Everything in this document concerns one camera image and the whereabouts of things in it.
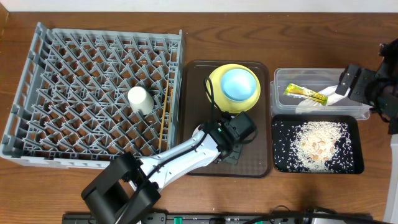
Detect yellow plate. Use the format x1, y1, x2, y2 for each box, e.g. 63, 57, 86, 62
210, 63, 261, 114

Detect light blue bowl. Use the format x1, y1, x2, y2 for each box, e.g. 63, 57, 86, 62
221, 68, 257, 101

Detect white napkin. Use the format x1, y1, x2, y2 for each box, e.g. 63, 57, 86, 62
295, 85, 348, 113

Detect yellow green snack wrapper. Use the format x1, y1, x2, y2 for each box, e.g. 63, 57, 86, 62
284, 83, 328, 106

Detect white cup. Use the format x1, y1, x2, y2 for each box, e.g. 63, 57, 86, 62
127, 86, 154, 115

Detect white bowl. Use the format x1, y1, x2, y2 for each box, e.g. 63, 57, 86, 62
192, 124, 203, 136

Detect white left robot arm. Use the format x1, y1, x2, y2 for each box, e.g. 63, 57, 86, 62
81, 112, 258, 223

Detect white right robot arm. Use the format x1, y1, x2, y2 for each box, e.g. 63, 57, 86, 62
335, 40, 397, 223

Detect grey plastic dishwasher rack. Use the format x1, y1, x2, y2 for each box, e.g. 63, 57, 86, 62
1, 24, 185, 169

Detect brown plastic serving tray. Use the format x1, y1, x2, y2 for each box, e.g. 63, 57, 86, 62
179, 60, 273, 178

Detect black plastic tray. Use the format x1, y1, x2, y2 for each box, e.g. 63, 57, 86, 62
272, 114, 364, 174

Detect clear plastic bin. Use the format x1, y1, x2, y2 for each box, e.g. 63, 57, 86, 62
270, 68, 370, 121

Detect spilled rice and food scraps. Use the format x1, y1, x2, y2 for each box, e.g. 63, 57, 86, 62
272, 121, 355, 174

